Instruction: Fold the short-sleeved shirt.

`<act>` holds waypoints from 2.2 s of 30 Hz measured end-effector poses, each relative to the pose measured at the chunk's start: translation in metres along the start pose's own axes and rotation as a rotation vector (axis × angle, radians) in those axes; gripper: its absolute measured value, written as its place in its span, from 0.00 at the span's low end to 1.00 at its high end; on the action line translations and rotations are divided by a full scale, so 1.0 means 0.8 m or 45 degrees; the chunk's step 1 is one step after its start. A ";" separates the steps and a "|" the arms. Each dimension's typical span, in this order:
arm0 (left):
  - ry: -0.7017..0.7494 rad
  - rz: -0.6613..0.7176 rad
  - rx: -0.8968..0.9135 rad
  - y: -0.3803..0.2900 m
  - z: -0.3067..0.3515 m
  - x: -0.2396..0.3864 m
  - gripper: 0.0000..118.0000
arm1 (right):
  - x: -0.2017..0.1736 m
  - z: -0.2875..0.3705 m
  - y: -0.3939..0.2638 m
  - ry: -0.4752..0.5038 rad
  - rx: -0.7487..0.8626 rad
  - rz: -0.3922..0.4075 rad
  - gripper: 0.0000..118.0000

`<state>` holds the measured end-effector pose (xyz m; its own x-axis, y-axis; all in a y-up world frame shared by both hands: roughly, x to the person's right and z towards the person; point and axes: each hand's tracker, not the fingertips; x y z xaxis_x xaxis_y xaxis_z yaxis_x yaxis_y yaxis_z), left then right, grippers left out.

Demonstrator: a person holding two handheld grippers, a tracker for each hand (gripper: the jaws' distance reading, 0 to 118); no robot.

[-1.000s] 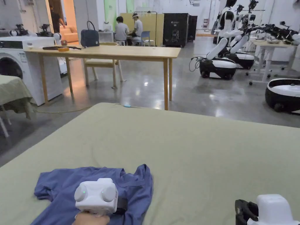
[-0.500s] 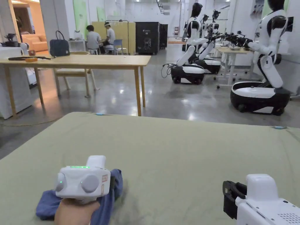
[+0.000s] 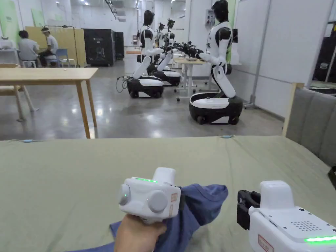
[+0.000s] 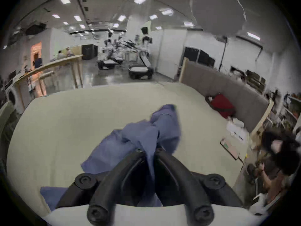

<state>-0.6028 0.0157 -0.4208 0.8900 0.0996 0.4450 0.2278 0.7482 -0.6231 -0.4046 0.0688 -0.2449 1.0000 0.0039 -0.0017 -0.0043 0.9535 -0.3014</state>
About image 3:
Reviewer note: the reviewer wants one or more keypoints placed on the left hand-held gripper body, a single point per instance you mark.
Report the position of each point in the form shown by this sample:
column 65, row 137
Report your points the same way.
column 147, row 189

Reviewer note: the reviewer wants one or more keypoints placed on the white and black humanoid robot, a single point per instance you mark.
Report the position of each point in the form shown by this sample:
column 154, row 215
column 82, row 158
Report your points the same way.
column 146, row 42
column 170, row 74
column 221, row 42

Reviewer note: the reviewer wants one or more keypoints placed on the large black cabinet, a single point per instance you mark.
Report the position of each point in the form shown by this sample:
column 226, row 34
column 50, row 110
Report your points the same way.
column 99, row 46

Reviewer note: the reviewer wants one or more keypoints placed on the dark blue shirt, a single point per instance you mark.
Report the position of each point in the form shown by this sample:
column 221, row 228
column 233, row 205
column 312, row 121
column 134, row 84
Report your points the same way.
column 199, row 207

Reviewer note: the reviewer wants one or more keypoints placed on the bed with pale green sheet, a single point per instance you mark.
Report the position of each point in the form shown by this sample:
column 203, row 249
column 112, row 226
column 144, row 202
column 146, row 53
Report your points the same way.
column 65, row 178

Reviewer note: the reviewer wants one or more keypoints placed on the white desk with wooden top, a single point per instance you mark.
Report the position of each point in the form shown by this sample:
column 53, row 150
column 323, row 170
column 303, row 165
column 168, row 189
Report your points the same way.
column 187, row 68

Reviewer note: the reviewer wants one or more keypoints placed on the pale blue sheet clip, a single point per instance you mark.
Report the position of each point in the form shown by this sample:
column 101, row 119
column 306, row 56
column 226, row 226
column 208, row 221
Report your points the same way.
column 28, row 141
column 227, row 136

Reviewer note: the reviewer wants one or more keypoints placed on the grey padded headboard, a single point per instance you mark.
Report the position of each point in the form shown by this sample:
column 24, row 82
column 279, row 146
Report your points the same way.
column 312, row 120

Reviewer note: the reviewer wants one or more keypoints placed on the person's left hand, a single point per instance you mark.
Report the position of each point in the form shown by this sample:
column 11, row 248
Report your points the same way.
column 136, row 236

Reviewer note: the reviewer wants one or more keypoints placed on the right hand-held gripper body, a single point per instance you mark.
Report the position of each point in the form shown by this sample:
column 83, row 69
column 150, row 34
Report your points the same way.
column 283, row 225

